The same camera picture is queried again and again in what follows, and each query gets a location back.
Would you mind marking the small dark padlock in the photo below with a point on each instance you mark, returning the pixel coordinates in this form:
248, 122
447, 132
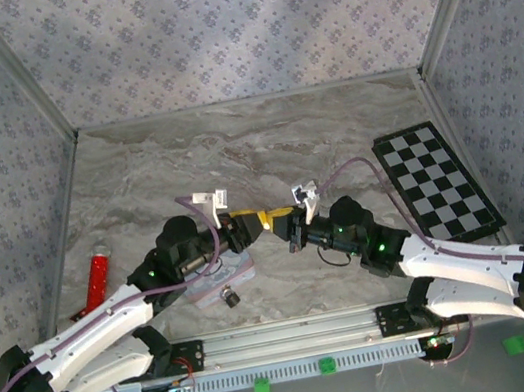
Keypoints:
230, 297

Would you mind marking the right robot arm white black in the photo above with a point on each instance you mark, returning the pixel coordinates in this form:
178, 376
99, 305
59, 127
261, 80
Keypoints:
461, 262

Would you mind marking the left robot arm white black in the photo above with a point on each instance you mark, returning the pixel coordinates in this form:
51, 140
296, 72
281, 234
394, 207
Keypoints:
86, 323

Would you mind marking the red cylindrical tool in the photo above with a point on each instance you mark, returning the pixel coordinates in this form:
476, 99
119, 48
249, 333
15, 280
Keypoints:
98, 280

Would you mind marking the black white checkerboard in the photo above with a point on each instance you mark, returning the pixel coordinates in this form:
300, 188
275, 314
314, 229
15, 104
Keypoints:
434, 181

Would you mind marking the left base circuit board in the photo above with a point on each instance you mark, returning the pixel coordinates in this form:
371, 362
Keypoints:
167, 391

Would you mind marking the base circuit board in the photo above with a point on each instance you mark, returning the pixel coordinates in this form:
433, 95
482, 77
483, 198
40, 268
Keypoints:
167, 391
437, 342

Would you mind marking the green plastic block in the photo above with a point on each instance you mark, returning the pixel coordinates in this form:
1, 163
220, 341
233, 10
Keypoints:
262, 387
516, 345
328, 366

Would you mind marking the right base circuit board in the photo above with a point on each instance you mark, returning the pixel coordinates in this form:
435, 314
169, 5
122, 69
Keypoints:
437, 342

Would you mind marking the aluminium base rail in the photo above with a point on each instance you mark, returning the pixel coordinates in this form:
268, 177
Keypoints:
287, 339

